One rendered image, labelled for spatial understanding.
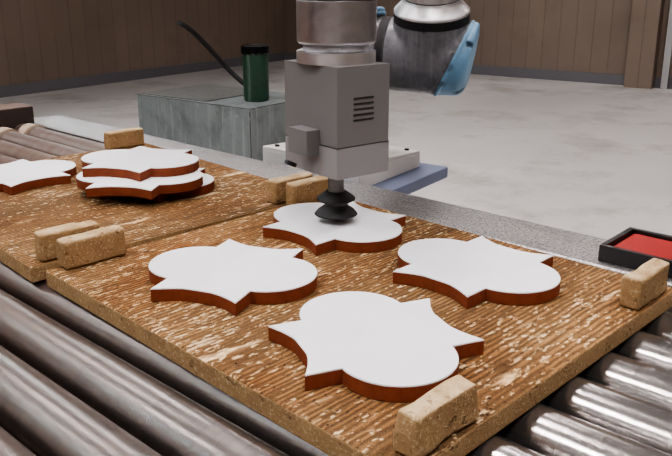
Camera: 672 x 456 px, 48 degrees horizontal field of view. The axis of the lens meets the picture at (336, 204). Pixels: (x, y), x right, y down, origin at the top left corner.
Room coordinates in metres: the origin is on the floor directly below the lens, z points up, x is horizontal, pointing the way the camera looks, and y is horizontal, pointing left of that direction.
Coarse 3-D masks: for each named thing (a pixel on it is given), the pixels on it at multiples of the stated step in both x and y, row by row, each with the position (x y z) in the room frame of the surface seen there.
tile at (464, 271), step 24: (432, 240) 0.67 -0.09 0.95; (456, 240) 0.67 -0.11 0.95; (480, 240) 0.67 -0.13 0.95; (408, 264) 0.61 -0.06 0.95; (432, 264) 0.61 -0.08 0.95; (456, 264) 0.61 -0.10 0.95; (480, 264) 0.61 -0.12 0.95; (504, 264) 0.61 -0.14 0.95; (528, 264) 0.61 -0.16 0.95; (552, 264) 0.63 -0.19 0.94; (432, 288) 0.58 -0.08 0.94; (456, 288) 0.56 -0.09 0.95; (480, 288) 0.55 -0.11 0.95; (504, 288) 0.55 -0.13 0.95; (528, 288) 0.55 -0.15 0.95; (552, 288) 0.56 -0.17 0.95
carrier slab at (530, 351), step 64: (128, 256) 0.66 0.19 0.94; (320, 256) 0.66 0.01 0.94; (384, 256) 0.66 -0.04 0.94; (128, 320) 0.52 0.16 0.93; (192, 320) 0.52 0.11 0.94; (256, 320) 0.52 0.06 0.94; (448, 320) 0.52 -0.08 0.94; (512, 320) 0.52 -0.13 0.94; (576, 320) 0.52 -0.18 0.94; (640, 320) 0.53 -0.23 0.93; (256, 384) 0.43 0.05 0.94; (512, 384) 0.43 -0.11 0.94; (320, 448) 0.38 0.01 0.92; (384, 448) 0.36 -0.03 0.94; (448, 448) 0.36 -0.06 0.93
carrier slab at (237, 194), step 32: (0, 192) 0.88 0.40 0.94; (32, 192) 0.88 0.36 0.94; (64, 192) 0.88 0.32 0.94; (224, 192) 0.88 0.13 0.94; (256, 192) 0.88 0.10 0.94; (0, 224) 0.75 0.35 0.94; (32, 224) 0.75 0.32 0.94; (128, 224) 0.75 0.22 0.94; (160, 224) 0.75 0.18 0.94; (192, 224) 0.75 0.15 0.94; (0, 256) 0.68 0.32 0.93; (32, 256) 0.66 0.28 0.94
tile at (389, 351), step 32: (320, 320) 0.50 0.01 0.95; (352, 320) 0.50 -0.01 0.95; (384, 320) 0.50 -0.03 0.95; (416, 320) 0.50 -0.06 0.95; (320, 352) 0.45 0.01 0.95; (352, 352) 0.45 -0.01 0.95; (384, 352) 0.45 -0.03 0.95; (416, 352) 0.45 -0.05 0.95; (448, 352) 0.45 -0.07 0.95; (480, 352) 0.47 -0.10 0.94; (320, 384) 0.42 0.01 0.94; (352, 384) 0.42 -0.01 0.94; (384, 384) 0.41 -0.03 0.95; (416, 384) 0.41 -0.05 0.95
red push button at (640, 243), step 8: (624, 240) 0.72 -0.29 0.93; (632, 240) 0.72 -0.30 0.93; (640, 240) 0.72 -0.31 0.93; (648, 240) 0.72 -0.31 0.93; (656, 240) 0.72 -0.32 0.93; (664, 240) 0.72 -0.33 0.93; (624, 248) 0.70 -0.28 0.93; (632, 248) 0.70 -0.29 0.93; (640, 248) 0.70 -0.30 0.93; (648, 248) 0.70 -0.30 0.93; (656, 248) 0.70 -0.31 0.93; (664, 248) 0.70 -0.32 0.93; (664, 256) 0.68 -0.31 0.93
